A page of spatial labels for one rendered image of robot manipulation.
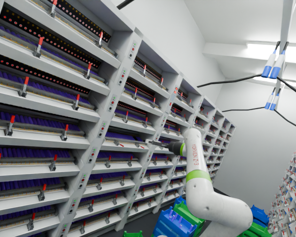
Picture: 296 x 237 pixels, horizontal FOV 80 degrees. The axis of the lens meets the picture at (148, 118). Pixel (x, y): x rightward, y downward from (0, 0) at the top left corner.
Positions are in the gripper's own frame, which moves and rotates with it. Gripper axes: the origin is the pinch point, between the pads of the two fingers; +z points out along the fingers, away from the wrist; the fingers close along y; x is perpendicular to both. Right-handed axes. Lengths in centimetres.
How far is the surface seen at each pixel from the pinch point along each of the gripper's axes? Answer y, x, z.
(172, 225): 43, -71, -11
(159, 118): 30.3, 22.1, 16.7
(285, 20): 54, 121, -72
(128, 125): -11.6, 8.9, 17.2
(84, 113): -52, 10, 17
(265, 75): 84, 85, -62
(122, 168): 1.9, -27.0, 24.5
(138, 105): -7.5, 26.0, 14.0
